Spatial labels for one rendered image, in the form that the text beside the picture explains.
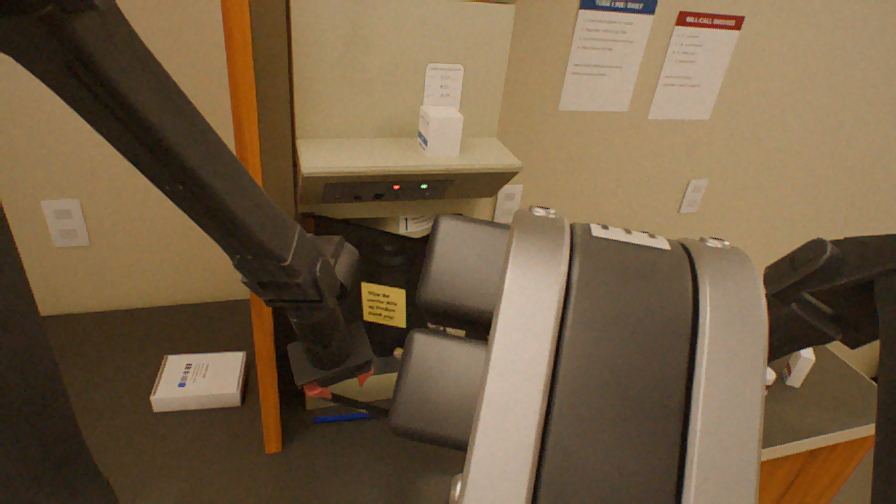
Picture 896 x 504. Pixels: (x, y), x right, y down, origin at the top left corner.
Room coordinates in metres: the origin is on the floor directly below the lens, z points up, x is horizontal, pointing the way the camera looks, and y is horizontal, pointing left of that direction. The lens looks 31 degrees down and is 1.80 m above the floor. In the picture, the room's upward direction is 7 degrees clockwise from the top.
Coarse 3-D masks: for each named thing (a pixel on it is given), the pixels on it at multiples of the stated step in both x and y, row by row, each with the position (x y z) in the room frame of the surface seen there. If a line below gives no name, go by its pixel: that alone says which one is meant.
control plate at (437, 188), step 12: (432, 180) 0.74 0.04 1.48; (444, 180) 0.75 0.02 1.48; (324, 192) 0.71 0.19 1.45; (336, 192) 0.72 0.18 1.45; (348, 192) 0.73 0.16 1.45; (360, 192) 0.73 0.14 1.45; (372, 192) 0.74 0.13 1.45; (384, 192) 0.75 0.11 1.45; (396, 192) 0.76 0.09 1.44; (408, 192) 0.77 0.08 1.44; (420, 192) 0.77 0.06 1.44; (432, 192) 0.78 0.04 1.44; (444, 192) 0.79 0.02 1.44
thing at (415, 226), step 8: (392, 216) 0.85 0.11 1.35; (400, 216) 0.85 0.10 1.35; (408, 216) 0.86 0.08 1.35; (416, 216) 0.86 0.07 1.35; (424, 216) 0.88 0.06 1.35; (432, 216) 0.89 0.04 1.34; (360, 224) 0.85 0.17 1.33; (368, 224) 0.85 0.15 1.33; (376, 224) 0.84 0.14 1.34; (384, 224) 0.84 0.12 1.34; (392, 224) 0.84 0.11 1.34; (400, 224) 0.85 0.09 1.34; (408, 224) 0.85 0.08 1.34; (416, 224) 0.86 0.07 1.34; (424, 224) 0.87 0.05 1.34; (432, 224) 0.89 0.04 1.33; (392, 232) 0.84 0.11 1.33; (400, 232) 0.84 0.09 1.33; (408, 232) 0.85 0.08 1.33; (416, 232) 0.85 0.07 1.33; (424, 232) 0.86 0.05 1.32
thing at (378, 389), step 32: (320, 224) 0.75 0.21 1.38; (352, 224) 0.74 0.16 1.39; (384, 256) 0.72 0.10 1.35; (416, 256) 0.71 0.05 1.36; (352, 288) 0.73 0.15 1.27; (416, 288) 0.71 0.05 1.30; (352, 320) 0.73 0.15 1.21; (416, 320) 0.71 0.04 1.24; (384, 352) 0.72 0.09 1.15; (352, 384) 0.73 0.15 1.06; (384, 384) 0.72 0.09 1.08; (384, 416) 0.72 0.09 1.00
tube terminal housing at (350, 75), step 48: (288, 0) 0.79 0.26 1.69; (336, 0) 0.78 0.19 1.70; (384, 0) 0.81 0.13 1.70; (432, 0) 0.83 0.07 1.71; (288, 48) 0.84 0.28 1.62; (336, 48) 0.78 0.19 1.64; (384, 48) 0.81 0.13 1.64; (432, 48) 0.83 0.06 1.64; (480, 48) 0.86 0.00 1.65; (336, 96) 0.78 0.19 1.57; (384, 96) 0.81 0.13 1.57; (480, 96) 0.87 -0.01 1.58
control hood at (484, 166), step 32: (320, 160) 0.69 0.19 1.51; (352, 160) 0.70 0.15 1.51; (384, 160) 0.72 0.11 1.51; (416, 160) 0.73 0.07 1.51; (448, 160) 0.75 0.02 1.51; (480, 160) 0.76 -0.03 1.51; (512, 160) 0.78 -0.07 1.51; (320, 192) 0.71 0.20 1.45; (448, 192) 0.80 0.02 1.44; (480, 192) 0.82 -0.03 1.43
